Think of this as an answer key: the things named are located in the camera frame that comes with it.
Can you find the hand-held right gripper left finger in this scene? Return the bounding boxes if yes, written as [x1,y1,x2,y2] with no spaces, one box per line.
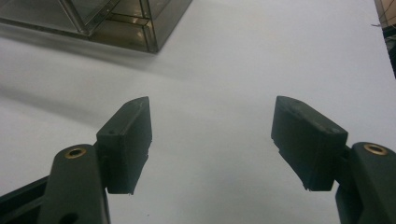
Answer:
[36,95,153,224]

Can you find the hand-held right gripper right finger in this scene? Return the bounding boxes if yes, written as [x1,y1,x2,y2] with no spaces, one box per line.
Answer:
[270,95,396,224]

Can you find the smoked transparent acrylic organizer box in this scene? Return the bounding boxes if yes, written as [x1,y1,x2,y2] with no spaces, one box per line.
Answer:
[0,0,193,54]

